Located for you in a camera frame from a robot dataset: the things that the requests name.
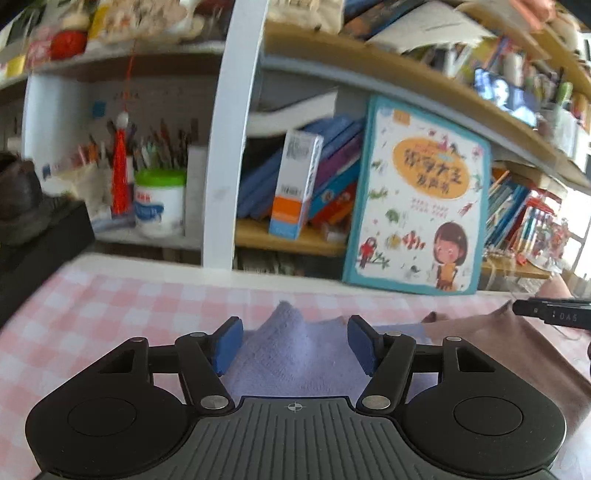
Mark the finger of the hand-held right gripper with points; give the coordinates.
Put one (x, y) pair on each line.
(526, 308)

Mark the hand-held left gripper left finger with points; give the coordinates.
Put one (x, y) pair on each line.
(228, 345)

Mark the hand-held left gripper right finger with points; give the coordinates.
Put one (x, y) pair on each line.
(362, 345)

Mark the purple brown fleece garment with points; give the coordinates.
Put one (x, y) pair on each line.
(295, 360)

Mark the pink plush toy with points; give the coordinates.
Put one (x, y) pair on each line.
(556, 286)

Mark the colourful toy bundle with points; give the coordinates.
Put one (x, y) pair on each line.
(545, 230)

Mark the row of thin books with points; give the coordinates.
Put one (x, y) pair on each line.
(505, 212)

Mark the pink checked tablecloth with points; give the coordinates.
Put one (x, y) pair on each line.
(138, 304)

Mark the children's picture book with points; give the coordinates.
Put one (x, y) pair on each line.
(415, 198)

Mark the white jar green lid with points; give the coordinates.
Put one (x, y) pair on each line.
(159, 205)

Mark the white orange toothpaste box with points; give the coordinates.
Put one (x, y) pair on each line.
(293, 184)

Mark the stack of blue purple books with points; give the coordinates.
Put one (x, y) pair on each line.
(332, 170)

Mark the black box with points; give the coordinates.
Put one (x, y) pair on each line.
(41, 258)

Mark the wooden bookshelf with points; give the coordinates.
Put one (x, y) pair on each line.
(240, 138)

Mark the red tassel ornament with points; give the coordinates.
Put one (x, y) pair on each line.
(121, 161)

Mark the smartphone with lit screen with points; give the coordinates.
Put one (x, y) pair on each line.
(505, 94)

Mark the holder full of pencils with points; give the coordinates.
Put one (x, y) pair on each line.
(143, 145)

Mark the thick white-paged book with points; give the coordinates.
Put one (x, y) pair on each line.
(295, 113)

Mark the row of colourful shelf books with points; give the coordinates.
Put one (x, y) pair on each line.
(508, 46)

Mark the red ball ornament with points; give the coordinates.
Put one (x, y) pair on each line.
(68, 45)

